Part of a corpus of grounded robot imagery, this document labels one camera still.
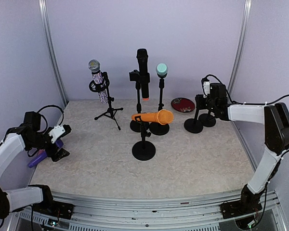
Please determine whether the black microphone orange end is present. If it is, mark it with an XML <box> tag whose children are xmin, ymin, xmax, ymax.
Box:
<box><xmin>136</xmin><ymin>48</ymin><xmax>150</xmax><ymax>101</ymax></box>

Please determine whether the aluminium front rail frame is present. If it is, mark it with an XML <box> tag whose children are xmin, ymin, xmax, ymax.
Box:
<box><xmin>7</xmin><ymin>187</ymin><xmax>287</xmax><ymax>231</ymax></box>

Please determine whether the black tripod microphone stand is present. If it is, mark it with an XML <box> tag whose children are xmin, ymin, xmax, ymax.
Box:
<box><xmin>94</xmin><ymin>72</ymin><xmax>123</xmax><ymax>130</ymax></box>

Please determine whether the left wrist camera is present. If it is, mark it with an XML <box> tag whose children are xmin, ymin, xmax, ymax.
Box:
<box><xmin>48</xmin><ymin>125</ymin><xmax>65</xmax><ymax>143</ymax></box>

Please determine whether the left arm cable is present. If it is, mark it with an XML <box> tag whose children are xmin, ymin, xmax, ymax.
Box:
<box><xmin>36</xmin><ymin>104</ymin><xmax>64</xmax><ymax>130</ymax></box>

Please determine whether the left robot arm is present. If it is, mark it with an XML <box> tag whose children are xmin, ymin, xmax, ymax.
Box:
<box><xmin>0</xmin><ymin>111</ymin><xmax>71</xmax><ymax>219</ymax></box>

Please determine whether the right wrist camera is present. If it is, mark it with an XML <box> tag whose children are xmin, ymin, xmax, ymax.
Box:
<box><xmin>202</xmin><ymin>81</ymin><xmax>210</xmax><ymax>98</ymax></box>

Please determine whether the black short stand purple mic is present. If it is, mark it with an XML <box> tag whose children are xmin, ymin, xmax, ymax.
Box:
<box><xmin>184</xmin><ymin>109</ymin><xmax>203</xmax><ymax>134</ymax></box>

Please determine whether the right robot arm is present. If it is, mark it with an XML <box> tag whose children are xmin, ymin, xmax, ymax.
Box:
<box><xmin>196</xmin><ymin>80</ymin><xmax>289</xmax><ymax>214</ymax></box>

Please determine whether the left aluminium corner post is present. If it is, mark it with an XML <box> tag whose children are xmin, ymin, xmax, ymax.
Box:
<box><xmin>39</xmin><ymin>0</ymin><xmax>69</xmax><ymax>107</ymax></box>

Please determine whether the black short stand orange mic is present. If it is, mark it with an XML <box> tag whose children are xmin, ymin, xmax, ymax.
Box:
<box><xmin>132</xmin><ymin>115</ymin><xmax>156</xmax><ymax>161</ymax></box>

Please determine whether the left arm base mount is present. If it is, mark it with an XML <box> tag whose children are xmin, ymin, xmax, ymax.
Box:
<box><xmin>36</xmin><ymin>201</ymin><xmax>74</xmax><ymax>220</ymax></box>

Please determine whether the teal head microphone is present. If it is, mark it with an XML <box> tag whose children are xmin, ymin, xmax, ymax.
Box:
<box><xmin>156</xmin><ymin>63</ymin><xmax>168</xmax><ymax>79</ymax></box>

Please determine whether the aluminium corner post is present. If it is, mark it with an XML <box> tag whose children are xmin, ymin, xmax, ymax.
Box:
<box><xmin>228</xmin><ymin>0</ymin><xmax>252</xmax><ymax>94</ymax></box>
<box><xmin>39</xmin><ymin>0</ymin><xmax>69</xmax><ymax>107</ymax></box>

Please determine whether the black tall round-base stand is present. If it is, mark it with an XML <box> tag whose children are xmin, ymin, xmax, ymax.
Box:
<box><xmin>129</xmin><ymin>70</ymin><xmax>150</xmax><ymax>133</ymax></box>

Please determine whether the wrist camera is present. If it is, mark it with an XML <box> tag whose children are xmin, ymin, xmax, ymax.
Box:
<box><xmin>202</xmin><ymin>81</ymin><xmax>210</xmax><ymax>98</ymax></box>
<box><xmin>48</xmin><ymin>125</ymin><xmax>65</xmax><ymax>143</ymax></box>

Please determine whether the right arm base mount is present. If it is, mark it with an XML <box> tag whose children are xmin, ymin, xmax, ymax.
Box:
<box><xmin>220</xmin><ymin>199</ymin><xmax>263</xmax><ymax>219</ymax></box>

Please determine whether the right aluminium corner post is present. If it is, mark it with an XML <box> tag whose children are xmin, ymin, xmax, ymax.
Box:
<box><xmin>228</xmin><ymin>0</ymin><xmax>252</xmax><ymax>94</ymax></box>

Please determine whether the red floral plate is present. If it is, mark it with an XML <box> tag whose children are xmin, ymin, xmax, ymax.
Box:
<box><xmin>171</xmin><ymin>97</ymin><xmax>195</xmax><ymax>113</ymax></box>

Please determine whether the purple microphone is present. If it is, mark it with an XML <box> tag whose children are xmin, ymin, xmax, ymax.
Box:
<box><xmin>27</xmin><ymin>140</ymin><xmax>64</xmax><ymax>168</ymax></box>

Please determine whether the rhinestone silver-head microphone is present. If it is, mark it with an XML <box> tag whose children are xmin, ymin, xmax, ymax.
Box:
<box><xmin>88</xmin><ymin>59</ymin><xmax>108</xmax><ymax>104</ymax></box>

